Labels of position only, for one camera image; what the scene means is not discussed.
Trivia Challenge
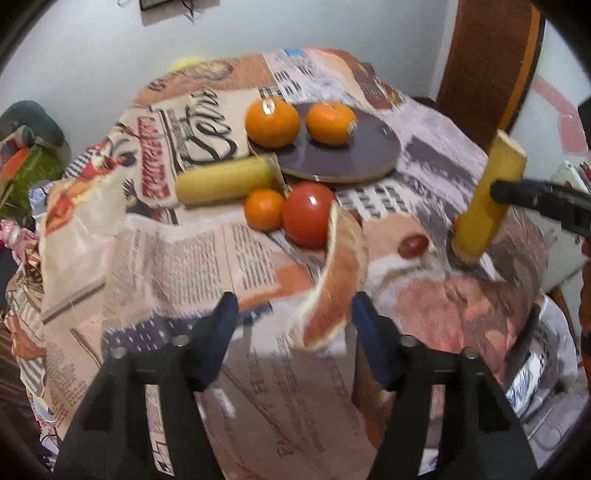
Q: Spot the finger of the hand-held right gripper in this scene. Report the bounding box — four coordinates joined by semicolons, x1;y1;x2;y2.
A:
490;179;591;237

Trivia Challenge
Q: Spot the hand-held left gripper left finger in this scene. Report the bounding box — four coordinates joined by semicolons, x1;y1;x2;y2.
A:
52;292;239;480

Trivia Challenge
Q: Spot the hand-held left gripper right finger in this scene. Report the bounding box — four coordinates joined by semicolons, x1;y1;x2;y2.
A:
352;292;539;480

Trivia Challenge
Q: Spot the yellow cylinder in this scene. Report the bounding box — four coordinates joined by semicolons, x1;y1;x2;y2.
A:
452;130;528;265
174;155;283;207

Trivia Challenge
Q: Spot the bread slice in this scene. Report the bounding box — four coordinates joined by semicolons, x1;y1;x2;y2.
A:
287;202;370;352

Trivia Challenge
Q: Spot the newspaper print tablecloth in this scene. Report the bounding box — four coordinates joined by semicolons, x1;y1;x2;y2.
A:
14;47;550;480

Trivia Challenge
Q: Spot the red grape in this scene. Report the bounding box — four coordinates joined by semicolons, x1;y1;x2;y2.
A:
398;234;428;258

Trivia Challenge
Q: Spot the small orange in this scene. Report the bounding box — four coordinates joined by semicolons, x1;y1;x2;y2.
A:
244;188;287;232

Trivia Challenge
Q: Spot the brown wooden chair back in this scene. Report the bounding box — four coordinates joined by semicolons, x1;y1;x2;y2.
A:
435;0;546;151

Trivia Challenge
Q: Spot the red tomato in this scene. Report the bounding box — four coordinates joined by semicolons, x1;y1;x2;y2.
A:
282;181;338;247

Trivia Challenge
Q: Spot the dark round plate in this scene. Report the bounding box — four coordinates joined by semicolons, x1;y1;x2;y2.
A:
248;102;400;184

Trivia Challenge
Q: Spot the large orange with sticker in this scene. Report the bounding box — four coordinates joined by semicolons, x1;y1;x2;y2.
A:
245;98;301;149

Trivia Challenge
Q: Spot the green bag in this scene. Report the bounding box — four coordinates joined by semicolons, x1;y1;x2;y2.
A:
4;145;63;208

